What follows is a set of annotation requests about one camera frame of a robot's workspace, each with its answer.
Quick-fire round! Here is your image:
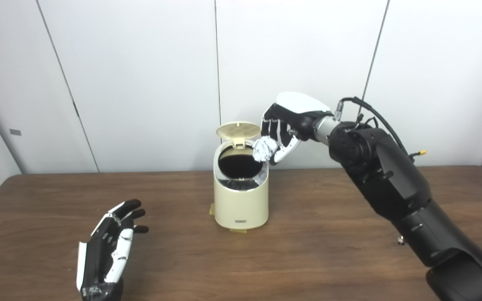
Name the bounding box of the round cream bin lid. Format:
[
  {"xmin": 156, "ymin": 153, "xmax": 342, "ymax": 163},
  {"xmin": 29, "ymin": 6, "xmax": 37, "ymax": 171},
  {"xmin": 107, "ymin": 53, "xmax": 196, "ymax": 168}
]
[{"xmin": 216, "ymin": 121, "xmax": 262, "ymax": 149}]

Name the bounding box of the white and black left hand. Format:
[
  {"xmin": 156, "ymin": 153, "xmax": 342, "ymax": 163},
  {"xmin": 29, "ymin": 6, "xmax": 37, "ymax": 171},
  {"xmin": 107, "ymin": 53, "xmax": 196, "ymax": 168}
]
[{"xmin": 76, "ymin": 199, "xmax": 149, "ymax": 301}]

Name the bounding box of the white paper ball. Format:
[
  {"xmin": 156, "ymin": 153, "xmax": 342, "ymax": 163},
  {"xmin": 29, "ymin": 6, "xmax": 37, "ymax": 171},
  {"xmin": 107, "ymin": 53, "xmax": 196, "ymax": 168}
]
[{"xmin": 252, "ymin": 136, "xmax": 278, "ymax": 163}]

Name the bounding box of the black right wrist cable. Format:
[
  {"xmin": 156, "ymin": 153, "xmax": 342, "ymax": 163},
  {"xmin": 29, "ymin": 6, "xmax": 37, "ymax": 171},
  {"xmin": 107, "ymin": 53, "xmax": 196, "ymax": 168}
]
[{"xmin": 336, "ymin": 97, "xmax": 428, "ymax": 161}]

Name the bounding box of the white and black right hand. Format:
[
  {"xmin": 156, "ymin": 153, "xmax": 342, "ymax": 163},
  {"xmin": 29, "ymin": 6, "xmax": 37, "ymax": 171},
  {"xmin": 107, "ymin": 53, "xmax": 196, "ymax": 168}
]
[{"xmin": 260, "ymin": 92, "xmax": 333, "ymax": 166}]

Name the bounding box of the cream-colored bin body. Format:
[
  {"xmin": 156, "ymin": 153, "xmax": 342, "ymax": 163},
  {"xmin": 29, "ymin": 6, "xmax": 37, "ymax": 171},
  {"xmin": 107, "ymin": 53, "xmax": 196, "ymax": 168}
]
[{"xmin": 213, "ymin": 140, "xmax": 269, "ymax": 230}]

